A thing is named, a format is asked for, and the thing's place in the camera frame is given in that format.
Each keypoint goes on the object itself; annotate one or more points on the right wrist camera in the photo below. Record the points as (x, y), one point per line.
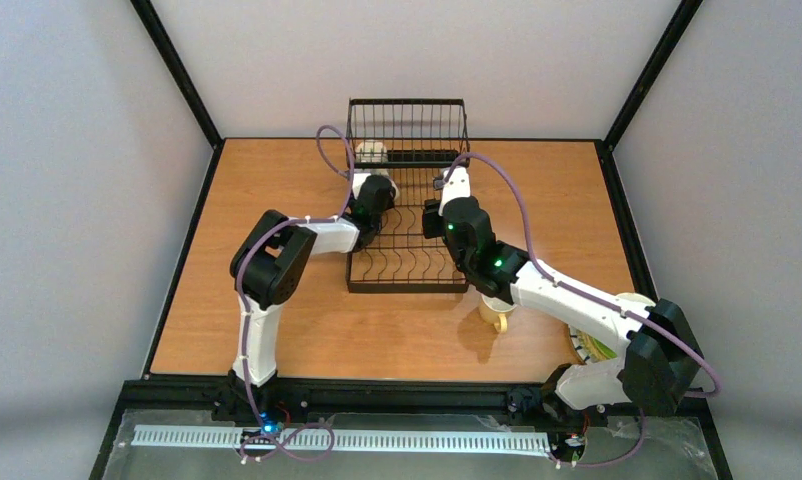
(452, 184)

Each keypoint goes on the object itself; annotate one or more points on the white slotted cable duct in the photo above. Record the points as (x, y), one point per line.
(345, 440)

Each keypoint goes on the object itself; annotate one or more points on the black wire dish rack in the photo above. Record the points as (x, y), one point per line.
(422, 137)

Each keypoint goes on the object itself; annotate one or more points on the green striped plate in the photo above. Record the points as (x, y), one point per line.
(588, 349)

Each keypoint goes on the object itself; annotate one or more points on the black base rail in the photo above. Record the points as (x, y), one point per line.
(306, 400)

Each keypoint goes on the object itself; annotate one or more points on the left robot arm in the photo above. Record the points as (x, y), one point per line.
(268, 266)

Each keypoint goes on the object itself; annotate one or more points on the white floral mug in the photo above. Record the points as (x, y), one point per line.
(369, 156)

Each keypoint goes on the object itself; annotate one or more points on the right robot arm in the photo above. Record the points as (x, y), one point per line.
(656, 354)

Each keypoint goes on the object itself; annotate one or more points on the yellow mug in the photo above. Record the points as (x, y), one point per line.
(495, 312)

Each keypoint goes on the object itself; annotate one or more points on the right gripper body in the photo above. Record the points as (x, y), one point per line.
(433, 220)

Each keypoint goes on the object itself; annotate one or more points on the black enclosure frame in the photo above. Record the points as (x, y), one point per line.
(176, 66)

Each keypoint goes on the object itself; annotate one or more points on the white bowl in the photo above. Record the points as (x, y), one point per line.
(639, 298)

